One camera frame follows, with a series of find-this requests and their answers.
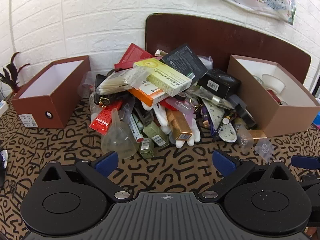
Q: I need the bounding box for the dark brown open box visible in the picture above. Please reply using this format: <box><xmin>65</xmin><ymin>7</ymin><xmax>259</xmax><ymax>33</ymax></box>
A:
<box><xmin>11</xmin><ymin>55</ymin><xmax>91</xmax><ymax>129</ymax></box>

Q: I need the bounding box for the purple small figure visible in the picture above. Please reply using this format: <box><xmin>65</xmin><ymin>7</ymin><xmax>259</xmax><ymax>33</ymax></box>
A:
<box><xmin>202</xmin><ymin>106</ymin><xmax>211</xmax><ymax>128</ymax></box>

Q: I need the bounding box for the orange white medicine box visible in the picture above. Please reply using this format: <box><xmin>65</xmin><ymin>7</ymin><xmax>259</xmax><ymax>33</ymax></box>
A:
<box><xmin>129</xmin><ymin>79</ymin><xmax>168</xmax><ymax>107</ymax></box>

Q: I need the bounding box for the white paper cup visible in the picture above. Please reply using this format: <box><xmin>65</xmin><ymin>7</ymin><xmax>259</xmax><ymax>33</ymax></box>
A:
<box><xmin>261</xmin><ymin>74</ymin><xmax>286</xmax><ymax>93</ymax></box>

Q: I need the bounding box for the black tape roll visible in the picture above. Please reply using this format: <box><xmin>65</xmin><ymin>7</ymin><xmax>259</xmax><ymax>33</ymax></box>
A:
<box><xmin>230</xmin><ymin>94</ymin><xmax>258</xmax><ymax>130</ymax></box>

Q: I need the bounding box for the dark brown chair back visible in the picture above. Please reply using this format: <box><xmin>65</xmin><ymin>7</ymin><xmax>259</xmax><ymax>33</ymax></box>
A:
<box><xmin>145</xmin><ymin>12</ymin><xmax>312</xmax><ymax>87</ymax></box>

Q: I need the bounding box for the small olive green box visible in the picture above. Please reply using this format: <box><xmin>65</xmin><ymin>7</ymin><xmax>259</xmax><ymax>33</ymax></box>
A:
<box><xmin>139</xmin><ymin>137</ymin><xmax>156</xmax><ymax>158</ymax></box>

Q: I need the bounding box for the red cardboard box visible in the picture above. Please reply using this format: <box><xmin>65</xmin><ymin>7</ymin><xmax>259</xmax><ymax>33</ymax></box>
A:
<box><xmin>114</xmin><ymin>43</ymin><xmax>153</xmax><ymax>70</ymax></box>

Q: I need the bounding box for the yellow green medicine box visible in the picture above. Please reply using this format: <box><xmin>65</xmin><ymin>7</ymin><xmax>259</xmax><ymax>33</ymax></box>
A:
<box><xmin>133</xmin><ymin>58</ymin><xmax>193</xmax><ymax>97</ymax></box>

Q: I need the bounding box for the bag of cotton swabs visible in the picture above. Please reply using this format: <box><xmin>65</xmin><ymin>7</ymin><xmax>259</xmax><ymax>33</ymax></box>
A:
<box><xmin>96</xmin><ymin>67</ymin><xmax>152</xmax><ymax>96</ymax></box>

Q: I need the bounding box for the tan open box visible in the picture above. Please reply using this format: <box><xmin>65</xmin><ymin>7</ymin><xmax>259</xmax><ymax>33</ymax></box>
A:
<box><xmin>227</xmin><ymin>54</ymin><xmax>320</xmax><ymax>138</ymax></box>

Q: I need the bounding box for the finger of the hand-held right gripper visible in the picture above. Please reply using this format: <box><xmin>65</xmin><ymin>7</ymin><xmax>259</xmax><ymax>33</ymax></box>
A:
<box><xmin>291</xmin><ymin>155</ymin><xmax>320</xmax><ymax>171</ymax></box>

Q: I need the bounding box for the large black printed box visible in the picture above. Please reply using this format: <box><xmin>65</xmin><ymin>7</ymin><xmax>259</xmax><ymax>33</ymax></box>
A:
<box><xmin>161</xmin><ymin>43</ymin><xmax>209</xmax><ymax>83</ymax></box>

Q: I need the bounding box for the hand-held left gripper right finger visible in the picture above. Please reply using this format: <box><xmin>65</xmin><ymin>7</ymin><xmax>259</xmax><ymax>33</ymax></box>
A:
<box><xmin>200</xmin><ymin>149</ymin><xmax>291</xmax><ymax>202</ymax></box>

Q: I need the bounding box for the gold key ring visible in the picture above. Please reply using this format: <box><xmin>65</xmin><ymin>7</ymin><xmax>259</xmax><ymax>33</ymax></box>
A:
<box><xmin>190</xmin><ymin>96</ymin><xmax>203</xmax><ymax>111</ymax></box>

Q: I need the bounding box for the white red marker pen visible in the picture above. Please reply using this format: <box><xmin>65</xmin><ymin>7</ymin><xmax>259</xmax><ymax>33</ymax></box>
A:
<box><xmin>128</xmin><ymin>113</ymin><xmax>145</xmax><ymax>143</ymax></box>

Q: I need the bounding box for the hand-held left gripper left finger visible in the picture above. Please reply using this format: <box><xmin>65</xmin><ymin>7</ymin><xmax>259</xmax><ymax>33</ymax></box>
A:
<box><xmin>41</xmin><ymin>151</ymin><xmax>133</xmax><ymax>202</ymax></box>

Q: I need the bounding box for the small black barcode box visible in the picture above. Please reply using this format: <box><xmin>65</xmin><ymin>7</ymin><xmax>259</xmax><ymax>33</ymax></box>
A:
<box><xmin>197</xmin><ymin>69</ymin><xmax>242</xmax><ymax>99</ymax></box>

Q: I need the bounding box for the gold cardboard box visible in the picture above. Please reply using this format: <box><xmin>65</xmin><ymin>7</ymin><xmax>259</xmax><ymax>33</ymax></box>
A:
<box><xmin>166</xmin><ymin>109</ymin><xmax>194</xmax><ymax>141</ymax></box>

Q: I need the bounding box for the black wallet gold buckle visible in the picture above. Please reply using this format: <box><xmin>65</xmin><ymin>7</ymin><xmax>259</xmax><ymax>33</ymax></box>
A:
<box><xmin>93</xmin><ymin>73</ymin><xmax>113</xmax><ymax>108</ymax></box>

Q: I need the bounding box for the clear plastic funnel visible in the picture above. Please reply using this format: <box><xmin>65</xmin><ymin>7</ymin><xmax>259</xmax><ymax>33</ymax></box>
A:
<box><xmin>100</xmin><ymin>108</ymin><xmax>139</xmax><ymax>159</ymax></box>

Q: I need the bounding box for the small clear zip bag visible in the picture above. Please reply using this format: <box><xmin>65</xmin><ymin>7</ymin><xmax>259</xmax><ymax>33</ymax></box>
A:
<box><xmin>254</xmin><ymin>138</ymin><xmax>279</xmax><ymax>161</ymax></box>

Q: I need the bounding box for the red tape roll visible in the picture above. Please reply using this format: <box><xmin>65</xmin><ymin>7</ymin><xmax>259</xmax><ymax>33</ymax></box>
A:
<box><xmin>159</xmin><ymin>99</ymin><xmax>181</xmax><ymax>111</ymax></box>

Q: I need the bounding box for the dark feather decoration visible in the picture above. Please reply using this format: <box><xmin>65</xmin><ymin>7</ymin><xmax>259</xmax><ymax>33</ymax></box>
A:
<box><xmin>0</xmin><ymin>52</ymin><xmax>31</xmax><ymax>96</ymax></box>

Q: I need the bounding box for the red sachet packet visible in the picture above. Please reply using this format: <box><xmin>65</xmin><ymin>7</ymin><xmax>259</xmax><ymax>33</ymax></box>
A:
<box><xmin>90</xmin><ymin>100</ymin><xmax>123</xmax><ymax>136</ymax></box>

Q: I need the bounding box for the floral fabric insole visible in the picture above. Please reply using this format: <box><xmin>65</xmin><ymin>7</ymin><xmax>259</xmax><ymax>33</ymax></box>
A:
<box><xmin>202</xmin><ymin>99</ymin><xmax>238</xmax><ymax>143</ymax></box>

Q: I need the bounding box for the letter print desktop cloth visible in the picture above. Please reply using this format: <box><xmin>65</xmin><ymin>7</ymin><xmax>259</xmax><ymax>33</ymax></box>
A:
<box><xmin>0</xmin><ymin>94</ymin><xmax>320</xmax><ymax>240</ymax></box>

